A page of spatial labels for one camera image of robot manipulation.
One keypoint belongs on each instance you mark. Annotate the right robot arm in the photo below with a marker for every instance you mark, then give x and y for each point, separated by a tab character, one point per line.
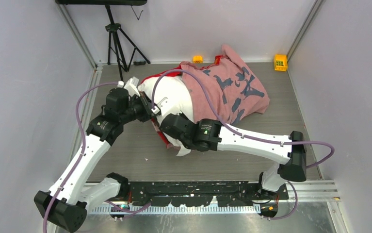
288	155

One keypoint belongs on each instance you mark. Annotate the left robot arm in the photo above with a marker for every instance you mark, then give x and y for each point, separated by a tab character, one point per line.
65	204

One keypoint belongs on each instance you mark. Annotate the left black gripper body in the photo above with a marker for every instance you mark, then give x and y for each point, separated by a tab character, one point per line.
137	110

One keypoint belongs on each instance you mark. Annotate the small yellow toy block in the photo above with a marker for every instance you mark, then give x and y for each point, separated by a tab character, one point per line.
198	59

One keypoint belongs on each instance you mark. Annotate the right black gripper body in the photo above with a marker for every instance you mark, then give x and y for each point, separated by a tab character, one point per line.
187	143

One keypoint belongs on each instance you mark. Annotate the red toy block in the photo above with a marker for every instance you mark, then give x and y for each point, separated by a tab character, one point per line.
218	59

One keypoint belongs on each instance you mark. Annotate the pink printed pillowcase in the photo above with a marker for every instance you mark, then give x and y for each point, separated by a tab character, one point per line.
231	86

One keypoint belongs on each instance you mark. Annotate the black overhead bar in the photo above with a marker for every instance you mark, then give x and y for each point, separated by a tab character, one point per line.
102	2

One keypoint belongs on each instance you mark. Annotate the white pillow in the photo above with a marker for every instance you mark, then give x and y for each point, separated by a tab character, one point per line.
179	101

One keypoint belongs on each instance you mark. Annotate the yellow green toy block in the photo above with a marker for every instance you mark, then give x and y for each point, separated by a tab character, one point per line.
280	62

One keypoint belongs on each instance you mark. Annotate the small black floor object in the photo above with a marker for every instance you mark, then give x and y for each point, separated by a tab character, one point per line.
139	63

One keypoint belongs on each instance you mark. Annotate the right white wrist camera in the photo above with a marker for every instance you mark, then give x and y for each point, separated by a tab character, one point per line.
160	108

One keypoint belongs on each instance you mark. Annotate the black tripod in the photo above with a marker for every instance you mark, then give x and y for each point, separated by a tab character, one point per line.
114	31

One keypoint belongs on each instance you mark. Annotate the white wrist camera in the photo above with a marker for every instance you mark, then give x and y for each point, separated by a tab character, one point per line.
130	86
160	108

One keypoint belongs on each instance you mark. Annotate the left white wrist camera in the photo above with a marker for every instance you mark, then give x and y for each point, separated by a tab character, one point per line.
130	86

